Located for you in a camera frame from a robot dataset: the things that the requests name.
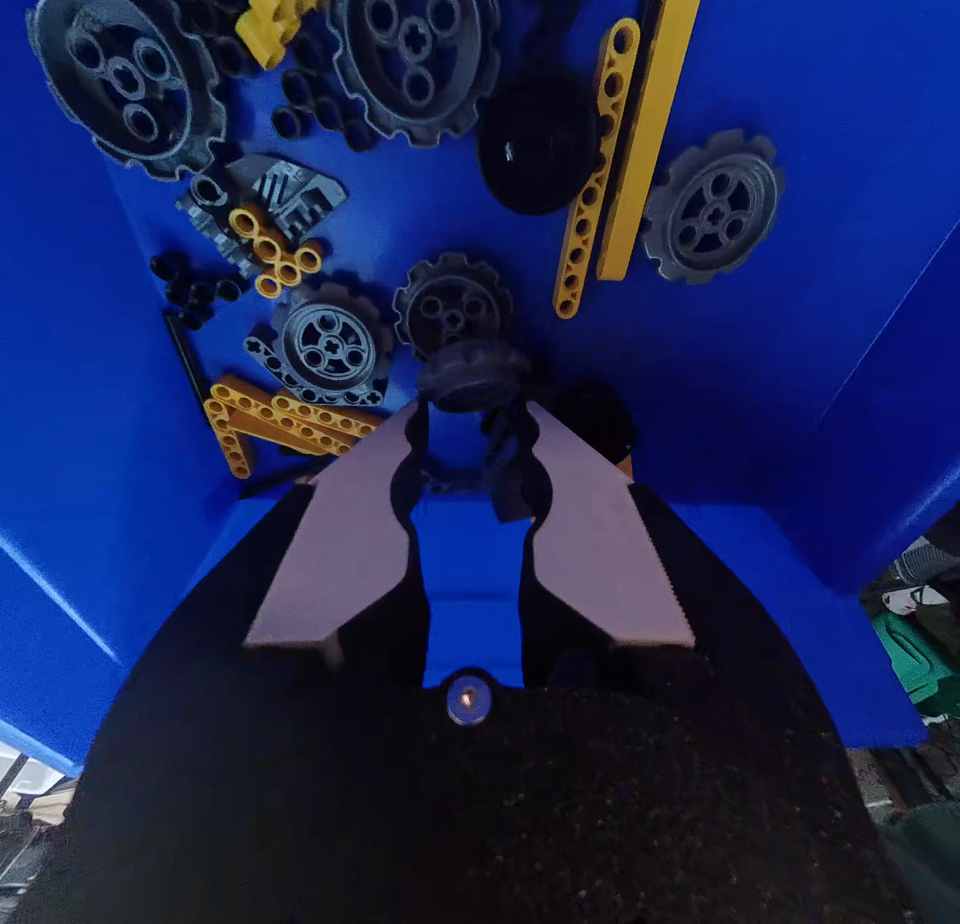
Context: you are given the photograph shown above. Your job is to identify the yellow angled lego liftarm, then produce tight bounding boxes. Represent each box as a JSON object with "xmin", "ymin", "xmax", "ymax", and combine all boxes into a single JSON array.
[{"xmin": 228, "ymin": 206, "xmax": 325, "ymax": 299}]

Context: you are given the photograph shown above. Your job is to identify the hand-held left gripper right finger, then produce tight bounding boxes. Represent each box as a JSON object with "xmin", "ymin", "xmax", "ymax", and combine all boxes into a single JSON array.
[{"xmin": 519, "ymin": 401, "xmax": 697, "ymax": 687}]

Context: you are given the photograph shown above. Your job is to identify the yellow lego connector block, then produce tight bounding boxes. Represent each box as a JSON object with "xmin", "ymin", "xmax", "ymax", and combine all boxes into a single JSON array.
[{"xmin": 236, "ymin": 0, "xmax": 331, "ymax": 69}]

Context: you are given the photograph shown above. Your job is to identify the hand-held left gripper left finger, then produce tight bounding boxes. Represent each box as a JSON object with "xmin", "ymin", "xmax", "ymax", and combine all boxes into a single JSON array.
[{"xmin": 243, "ymin": 399, "xmax": 430, "ymax": 687}]

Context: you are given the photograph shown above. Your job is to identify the long yellow lego beam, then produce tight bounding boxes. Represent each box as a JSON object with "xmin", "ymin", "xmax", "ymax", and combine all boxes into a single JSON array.
[{"xmin": 596, "ymin": 0, "xmax": 711, "ymax": 282}]

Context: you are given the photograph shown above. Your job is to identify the black lego wheel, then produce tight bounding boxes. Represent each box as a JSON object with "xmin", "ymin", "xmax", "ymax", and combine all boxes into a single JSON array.
[
  {"xmin": 551, "ymin": 384, "xmax": 640, "ymax": 466},
  {"xmin": 477, "ymin": 71, "xmax": 605, "ymax": 216}
]

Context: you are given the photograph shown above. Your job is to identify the scattered grey sprocket wheels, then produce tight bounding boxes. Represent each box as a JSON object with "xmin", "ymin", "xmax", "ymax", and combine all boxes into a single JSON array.
[{"xmin": 26, "ymin": 0, "xmax": 787, "ymax": 408}]

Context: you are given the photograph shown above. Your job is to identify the blue plastic bin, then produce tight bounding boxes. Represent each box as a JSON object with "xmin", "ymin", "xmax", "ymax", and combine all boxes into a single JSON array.
[{"xmin": 0, "ymin": 0, "xmax": 960, "ymax": 779}]

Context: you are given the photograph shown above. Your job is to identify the short yellow lego beam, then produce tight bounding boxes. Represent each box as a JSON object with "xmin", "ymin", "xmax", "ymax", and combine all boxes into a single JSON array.
[{"xmin": 273, "ymin": 392, "xmax": 385, "ymax": 438}]

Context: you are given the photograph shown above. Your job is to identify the grey ribbed lego fairing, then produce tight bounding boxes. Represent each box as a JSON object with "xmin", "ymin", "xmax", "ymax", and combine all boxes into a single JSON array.
[{"xmin": 176, "ymin": 153, "xmax": 348, "ymax": 280}]

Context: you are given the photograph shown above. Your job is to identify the green fabric bag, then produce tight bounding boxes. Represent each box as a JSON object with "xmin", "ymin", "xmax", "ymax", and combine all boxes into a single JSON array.
[{"xmin": 873, "ymin": 609, "xmax": 960, "ymax": 719}]

